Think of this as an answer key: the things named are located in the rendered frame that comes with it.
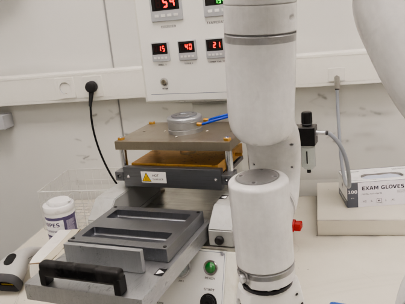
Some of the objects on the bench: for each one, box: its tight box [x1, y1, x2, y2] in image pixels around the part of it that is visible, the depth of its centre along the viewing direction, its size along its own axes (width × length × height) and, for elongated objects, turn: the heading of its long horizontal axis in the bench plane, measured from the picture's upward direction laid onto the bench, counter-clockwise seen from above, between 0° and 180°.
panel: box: [155, 249, 227, 304], centre depth 102 cm, size 2×30×19 cm, turn 87°
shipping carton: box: [30, 229, 82, 278], centre depth 130 cm, size 19×13×9 cm
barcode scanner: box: [0, 246, 42, 292], centre depth 133 cm, size 20×8×8 cm, turn 7°
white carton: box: [339, 166, 405, 208], centre depth 148 cm, size 12×23×7 cm, turn 106°
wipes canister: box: [42, 196, 78, 239], centre depth 146 cm, size 9×9×15 cm
